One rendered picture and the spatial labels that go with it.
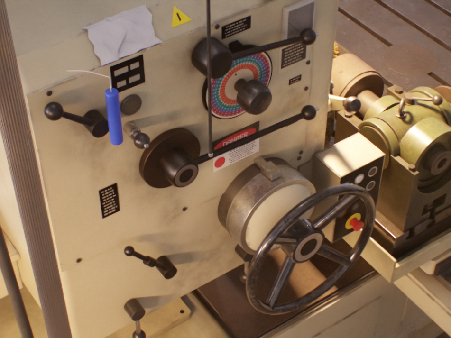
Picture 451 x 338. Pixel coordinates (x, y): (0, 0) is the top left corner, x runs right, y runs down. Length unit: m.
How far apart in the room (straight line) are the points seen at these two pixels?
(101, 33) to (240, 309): 1.36
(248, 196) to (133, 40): 0.53
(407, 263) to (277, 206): 0.67
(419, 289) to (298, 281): 0.39
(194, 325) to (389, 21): 1.36
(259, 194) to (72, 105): 0.56
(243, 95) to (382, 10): 1.67
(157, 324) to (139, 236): 0.80
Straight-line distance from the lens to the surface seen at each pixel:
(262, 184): 2.05
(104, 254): 2.01
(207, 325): 2.81
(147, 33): 1.72
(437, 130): 2.45
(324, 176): 2.23
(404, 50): 3.25
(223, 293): 2.87
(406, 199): 2.48
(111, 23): 1.70
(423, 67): 3.17
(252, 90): 1.83
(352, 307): 3.03
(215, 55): 1.74
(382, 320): 3.26
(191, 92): 1.84
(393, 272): 2.60
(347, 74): 2.61
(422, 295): 2.86
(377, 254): 2.61
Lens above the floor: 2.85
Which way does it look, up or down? 43 degrees down
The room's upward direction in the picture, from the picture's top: straight up
